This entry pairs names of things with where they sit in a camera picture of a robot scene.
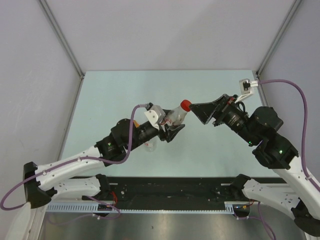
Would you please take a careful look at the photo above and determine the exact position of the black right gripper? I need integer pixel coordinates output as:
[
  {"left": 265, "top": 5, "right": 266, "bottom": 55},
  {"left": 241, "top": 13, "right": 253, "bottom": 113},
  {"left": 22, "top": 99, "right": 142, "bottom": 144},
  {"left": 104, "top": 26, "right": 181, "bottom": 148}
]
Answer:
[{"left": 188, "top": 93, "right": 259, "bottom": 145}]

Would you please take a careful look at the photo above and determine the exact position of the aluminium frame post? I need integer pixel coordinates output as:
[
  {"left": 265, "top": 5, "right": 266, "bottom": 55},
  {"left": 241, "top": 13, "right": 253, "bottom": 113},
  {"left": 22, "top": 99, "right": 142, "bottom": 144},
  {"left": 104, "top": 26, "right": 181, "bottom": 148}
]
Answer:
[
  {"left": 256, "top": 0, "right": 303, "bottom": 76},
  {"left": 36, "top": 0, "right": 85, "bottom": 80}
]

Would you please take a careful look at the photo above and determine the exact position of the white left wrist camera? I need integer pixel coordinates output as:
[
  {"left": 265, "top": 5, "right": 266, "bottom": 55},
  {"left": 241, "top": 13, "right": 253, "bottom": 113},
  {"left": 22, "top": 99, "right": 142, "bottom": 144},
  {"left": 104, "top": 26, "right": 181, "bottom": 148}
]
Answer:
[{"left": 144, "top": 102, "right": 166, "bottom": 131}]

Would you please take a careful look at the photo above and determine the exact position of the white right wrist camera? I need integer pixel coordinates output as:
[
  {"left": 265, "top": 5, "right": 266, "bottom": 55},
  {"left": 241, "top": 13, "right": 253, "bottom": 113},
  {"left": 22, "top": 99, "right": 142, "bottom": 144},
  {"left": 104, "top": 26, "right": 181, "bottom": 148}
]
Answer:
[{"left": 235, "top": 78, "right": 258, "bottom": 103}]

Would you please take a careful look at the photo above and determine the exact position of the left aluminium frame post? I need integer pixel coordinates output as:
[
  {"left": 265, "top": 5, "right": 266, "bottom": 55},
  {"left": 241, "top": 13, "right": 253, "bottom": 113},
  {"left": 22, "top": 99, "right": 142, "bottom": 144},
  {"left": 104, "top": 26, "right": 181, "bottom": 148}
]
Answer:
[{"left": 36, "top": 0, "right": 85, "bottom": 80}]

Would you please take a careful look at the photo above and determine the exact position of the orange juice bottle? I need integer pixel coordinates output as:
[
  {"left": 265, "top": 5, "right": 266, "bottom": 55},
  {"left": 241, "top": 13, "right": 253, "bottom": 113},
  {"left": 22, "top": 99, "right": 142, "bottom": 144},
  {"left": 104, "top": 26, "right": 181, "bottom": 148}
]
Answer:
[{"left": 133, "top": 120, "right": 140, "bottom": 128}]

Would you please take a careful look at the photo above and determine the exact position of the red label clear bottle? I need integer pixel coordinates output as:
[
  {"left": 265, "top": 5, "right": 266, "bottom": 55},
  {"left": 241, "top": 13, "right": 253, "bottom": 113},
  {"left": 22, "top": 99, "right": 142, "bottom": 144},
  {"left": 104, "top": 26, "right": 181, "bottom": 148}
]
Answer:
[{"left": 161, "top": 105, "right": 190, "bottom": 126}]

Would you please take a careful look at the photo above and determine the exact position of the right aluminium frame post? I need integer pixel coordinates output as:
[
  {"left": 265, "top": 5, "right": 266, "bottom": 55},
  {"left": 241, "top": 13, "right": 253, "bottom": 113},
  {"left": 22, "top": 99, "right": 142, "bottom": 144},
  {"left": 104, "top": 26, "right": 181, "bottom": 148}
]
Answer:
[{"left": 256, "top": 0, "right": 303, "bottom": 76}]

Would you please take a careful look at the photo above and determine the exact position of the red bottle cap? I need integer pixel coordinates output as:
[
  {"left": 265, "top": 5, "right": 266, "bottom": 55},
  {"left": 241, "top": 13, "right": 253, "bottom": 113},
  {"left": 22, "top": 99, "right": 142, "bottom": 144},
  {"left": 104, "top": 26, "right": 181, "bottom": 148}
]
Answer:
[{"left": 180, "top": 99, "right": 192, "bottom": 112}]

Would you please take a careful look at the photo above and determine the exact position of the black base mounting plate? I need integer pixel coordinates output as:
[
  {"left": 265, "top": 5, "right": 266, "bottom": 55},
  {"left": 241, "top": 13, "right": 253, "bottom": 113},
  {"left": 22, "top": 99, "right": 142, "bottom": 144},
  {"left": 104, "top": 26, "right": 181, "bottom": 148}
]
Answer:
[{"left": 94, "top": 176, "right": 251, "bottom": 204}]

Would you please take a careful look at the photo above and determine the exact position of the white slotted cable duct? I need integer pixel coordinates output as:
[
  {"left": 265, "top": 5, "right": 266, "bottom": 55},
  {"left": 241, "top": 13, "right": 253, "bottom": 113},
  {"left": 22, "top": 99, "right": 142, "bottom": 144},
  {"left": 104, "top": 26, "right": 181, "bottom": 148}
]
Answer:
[{"left": 47, "top": 201, "right": 251, "bottom": 218}]

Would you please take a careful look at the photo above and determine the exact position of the clear water bottle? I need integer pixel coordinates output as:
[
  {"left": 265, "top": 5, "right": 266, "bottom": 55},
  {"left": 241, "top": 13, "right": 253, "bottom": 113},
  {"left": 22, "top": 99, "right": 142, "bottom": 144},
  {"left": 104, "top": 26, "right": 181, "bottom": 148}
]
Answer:
[{"left": 143, "top": 138, "right": 158, "bottom": 152}]

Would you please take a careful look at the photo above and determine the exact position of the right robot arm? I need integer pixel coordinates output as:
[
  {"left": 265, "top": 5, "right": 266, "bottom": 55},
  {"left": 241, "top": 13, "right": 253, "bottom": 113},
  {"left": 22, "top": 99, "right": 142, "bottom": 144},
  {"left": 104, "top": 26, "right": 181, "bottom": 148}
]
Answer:
[{"left": 189, "top": 94, "right": 320, "bottom": 237}]

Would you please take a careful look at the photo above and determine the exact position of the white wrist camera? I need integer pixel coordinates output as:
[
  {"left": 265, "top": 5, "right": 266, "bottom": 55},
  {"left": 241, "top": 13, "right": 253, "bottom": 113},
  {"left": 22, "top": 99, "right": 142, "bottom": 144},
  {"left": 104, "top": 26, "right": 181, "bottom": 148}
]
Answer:
[
  {"left": 144, "top": 102, "right": 166, "bottom": 131},
  {"left": 235, "top": 78, "right": 258, "bottom": 103}
]

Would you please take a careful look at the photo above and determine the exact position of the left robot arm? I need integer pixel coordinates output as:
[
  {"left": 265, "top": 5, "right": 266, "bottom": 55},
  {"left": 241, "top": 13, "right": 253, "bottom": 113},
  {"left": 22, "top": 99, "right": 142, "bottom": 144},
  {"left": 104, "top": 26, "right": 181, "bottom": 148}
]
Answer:
[{"left": 23, "top": 118, "right": 185, "bottom": 209}]

